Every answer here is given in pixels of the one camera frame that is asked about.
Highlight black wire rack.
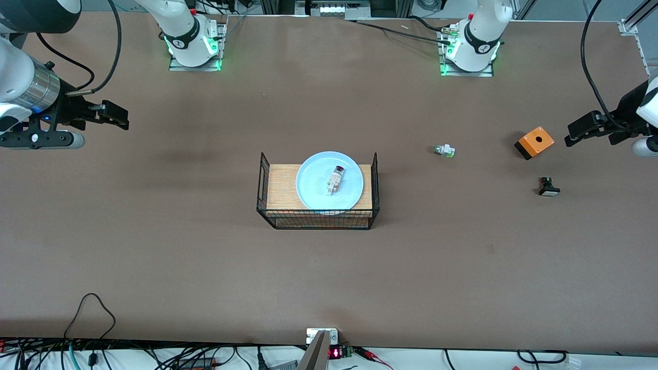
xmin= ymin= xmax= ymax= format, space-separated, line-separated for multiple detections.
xmin=256 ymin=152 xmax=381 ymax=230

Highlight orange button box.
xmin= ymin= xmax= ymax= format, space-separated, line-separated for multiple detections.
xmin=514 ymin=126 xmax=556 ymax=161

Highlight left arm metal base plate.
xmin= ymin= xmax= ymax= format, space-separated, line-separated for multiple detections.
xmin=440 ymin=25 xmax=495 ymax=78

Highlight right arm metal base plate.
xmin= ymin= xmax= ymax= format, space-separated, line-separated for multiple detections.
xmin=169 ymin=22 xmax=227 ymax=72

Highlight red and black probe leads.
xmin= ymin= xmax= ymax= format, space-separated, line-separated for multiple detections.
xmin=355 ymin=347 xmax=394 ymax=370

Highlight wooden shelf board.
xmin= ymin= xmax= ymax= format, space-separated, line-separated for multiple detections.
xmin=266 ymin=164 xmax=373 ymax=212

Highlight red push button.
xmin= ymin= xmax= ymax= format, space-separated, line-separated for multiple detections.
xmin=326 ymin=165 xmax=346 ymax=196

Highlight white metal bracket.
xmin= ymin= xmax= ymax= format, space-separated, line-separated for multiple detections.
xmin=306 ymin=328 xmax=339 ymax=345

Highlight aluminium edge rail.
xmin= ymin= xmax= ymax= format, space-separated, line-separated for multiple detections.
xmin=635 ymin=35 xmax=652 ymax=83

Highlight black table cable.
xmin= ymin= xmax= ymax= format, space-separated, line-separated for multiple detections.
xmin=343 ymin=15 xmax=455 ymax=44

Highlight grey metal bar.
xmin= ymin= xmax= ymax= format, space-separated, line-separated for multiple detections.
xmin=296 ymin=330 xmax=330 ymax=370

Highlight aluminium corner profile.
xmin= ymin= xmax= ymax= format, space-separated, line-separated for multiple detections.
xmin=618 ymin=0 xmax=658 ymax=36

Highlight aluminium frame structure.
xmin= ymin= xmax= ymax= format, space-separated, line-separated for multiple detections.
xmin=260 ymin=0 xmax=413 ymax=20

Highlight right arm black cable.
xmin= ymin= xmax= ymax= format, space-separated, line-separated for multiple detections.
xmin=35 ymin=0 xmax=123 ymax=97

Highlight light blue plate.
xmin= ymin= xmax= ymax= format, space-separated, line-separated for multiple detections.
xmin=296 ymin=151 xmax=364 ymax=211

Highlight black looped cable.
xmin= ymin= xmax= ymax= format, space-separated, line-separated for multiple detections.
xmin=64 ymin=292 xmax=117 ymax=341

